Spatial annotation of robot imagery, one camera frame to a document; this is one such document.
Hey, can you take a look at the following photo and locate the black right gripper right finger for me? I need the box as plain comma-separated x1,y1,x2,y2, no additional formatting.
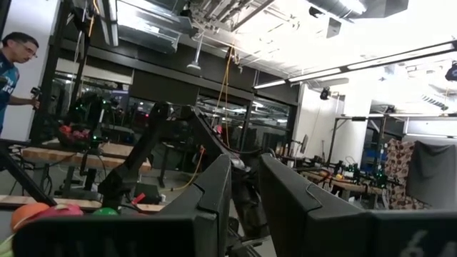
258,153,457,257

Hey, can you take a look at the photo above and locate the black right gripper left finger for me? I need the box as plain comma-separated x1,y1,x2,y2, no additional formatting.
12,153,233,257

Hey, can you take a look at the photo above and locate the pink dragon fruit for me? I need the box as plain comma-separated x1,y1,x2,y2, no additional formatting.
34,203,85,219

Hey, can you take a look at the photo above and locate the round orange fruit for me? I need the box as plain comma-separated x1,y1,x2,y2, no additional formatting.
10,202,51,233

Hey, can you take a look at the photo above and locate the background fruit basket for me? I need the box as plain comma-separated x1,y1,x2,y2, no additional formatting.
56,124,92,151

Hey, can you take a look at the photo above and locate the background table with arms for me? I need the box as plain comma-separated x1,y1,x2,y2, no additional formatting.
281,153,397,211

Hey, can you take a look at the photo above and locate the green lime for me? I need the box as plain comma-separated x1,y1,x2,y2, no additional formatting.
91,207,119,216

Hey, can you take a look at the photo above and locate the brown patterned cloth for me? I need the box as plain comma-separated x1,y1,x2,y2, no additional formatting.
383,138,429,211

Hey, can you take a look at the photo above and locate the dark grey cloth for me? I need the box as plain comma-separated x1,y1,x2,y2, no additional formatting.
405,139,457,211

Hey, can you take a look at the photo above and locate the ceiling light strip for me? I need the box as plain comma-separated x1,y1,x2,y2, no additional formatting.
252,39,457,90

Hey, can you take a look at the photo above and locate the wooden background table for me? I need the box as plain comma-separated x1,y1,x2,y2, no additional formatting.
19,141,153,174

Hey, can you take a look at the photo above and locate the person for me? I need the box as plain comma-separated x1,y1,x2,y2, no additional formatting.
0,31,40,135

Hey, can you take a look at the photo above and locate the yellow hanging cable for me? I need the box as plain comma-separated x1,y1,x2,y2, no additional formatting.
210,46,236,149

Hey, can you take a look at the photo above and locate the metal ventilation duct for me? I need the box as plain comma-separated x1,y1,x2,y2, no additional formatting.
71,0,196,54

